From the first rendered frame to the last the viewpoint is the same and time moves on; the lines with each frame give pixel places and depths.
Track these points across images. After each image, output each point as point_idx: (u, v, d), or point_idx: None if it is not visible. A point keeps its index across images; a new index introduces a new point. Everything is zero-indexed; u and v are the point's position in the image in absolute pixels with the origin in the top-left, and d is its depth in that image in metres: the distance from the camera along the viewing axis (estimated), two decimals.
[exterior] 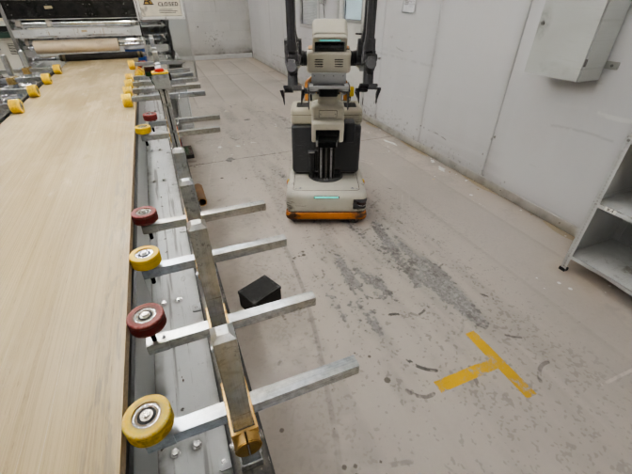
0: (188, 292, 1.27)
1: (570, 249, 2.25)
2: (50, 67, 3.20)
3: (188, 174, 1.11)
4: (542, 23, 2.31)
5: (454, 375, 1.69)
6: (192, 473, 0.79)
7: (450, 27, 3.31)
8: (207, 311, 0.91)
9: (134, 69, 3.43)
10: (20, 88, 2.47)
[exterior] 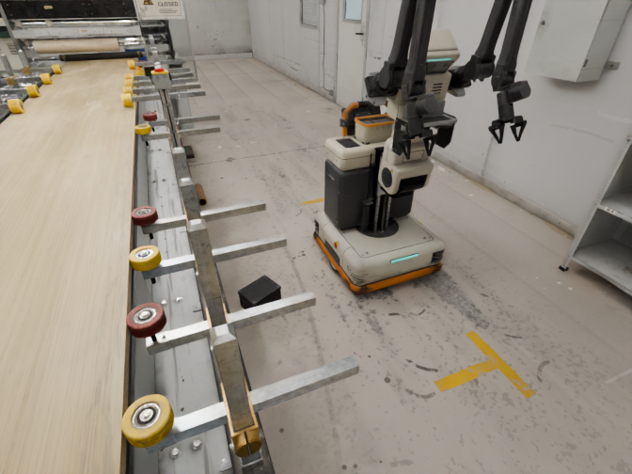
0: (188, 292, 1.27)
1: (570, 249, 2.25)
2: (50, 67, 3.20)
3: (188, 174, 1.11)
4: (542, 23, 2.31)
5: (454, 375, 1.69)
6: (192, 473, 0.79)
7: (450, 27, 3.31)
8: (207, 311, 0.91)
9: (134, 69, 3.43)
10: (20, 88, 2.47)
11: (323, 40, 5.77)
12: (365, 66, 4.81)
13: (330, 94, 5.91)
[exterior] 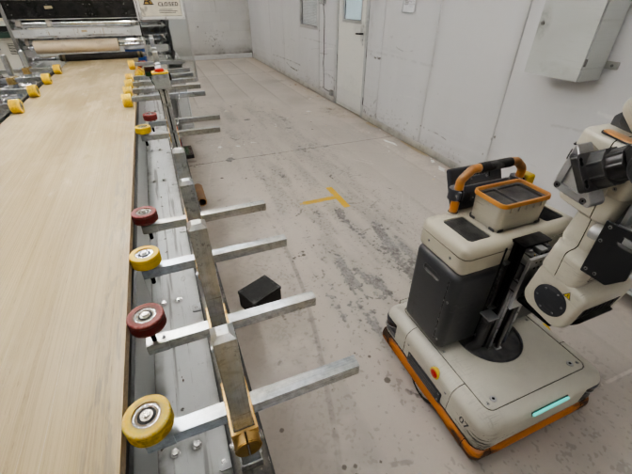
0: (188, 292, 1.27)
1: None
2: (50, 67, 3.20)
3: (188, 174, 1.11)
4: (542, 23, 2.31)
5: None
6: (192, 473, 0.79)
7: (450, 27, 3.31)
8: (207, 311, 0.91)
9: (134, 69, 3.43)
10: (20, 88, 2.47)
11: (323, 40, 5.77)
12: (365, 66, 4.81)
13: (330, 94, 5.91)
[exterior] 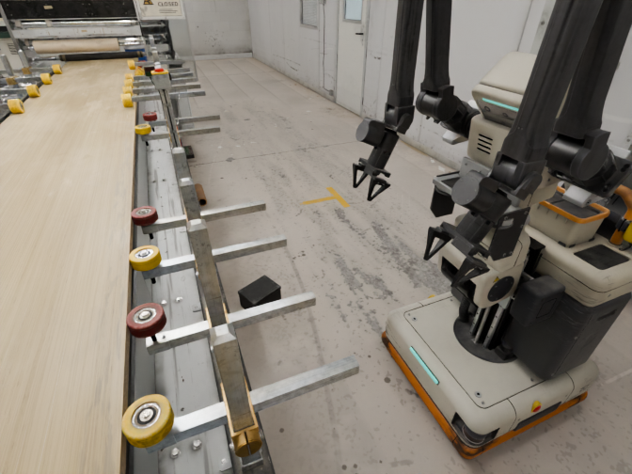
0: (188, 292, 1.27)
1: None
2: (50, 67, 3.20)
3: (188, 174, 1.11)
4: (542, 23, 2.31)
5: None
6: (192, 473, 0.79)
7: (450, 27, 3.31)
8: (207, 311, 0.91)
9: (134, 69, 3.43)
10: (20, 88, 2.47)
11: (323, 40, 5.77)
12: (365, 66, 4.81)
13: (330, 94, 5.91)
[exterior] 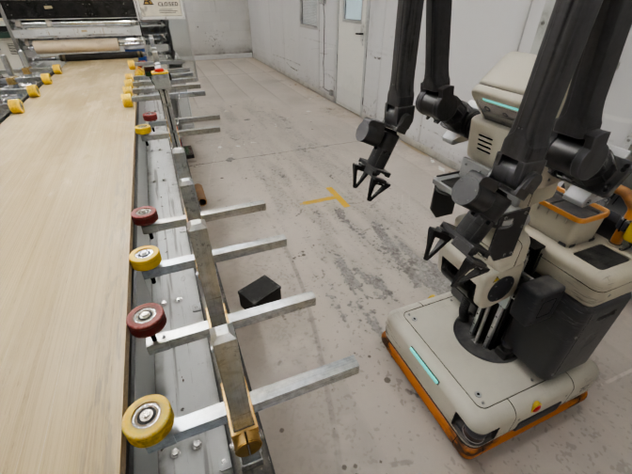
0: (188, 292, 1.27)
1: None
2: (50, 67, 3.20)
3: (188, 174, 1.11)
4: (542, 23, 2.31)
5: None
6: (192, 473, 0.79)
7: (450, 27, 3.31)
8: (207, 311, 0.91)
9: (134, 69, 3.43)
10: (20, 88, 2.47)
11: (323, 40, 5.77)
12: (365, 66, 4.81)
13: (330, 94, 5.91)
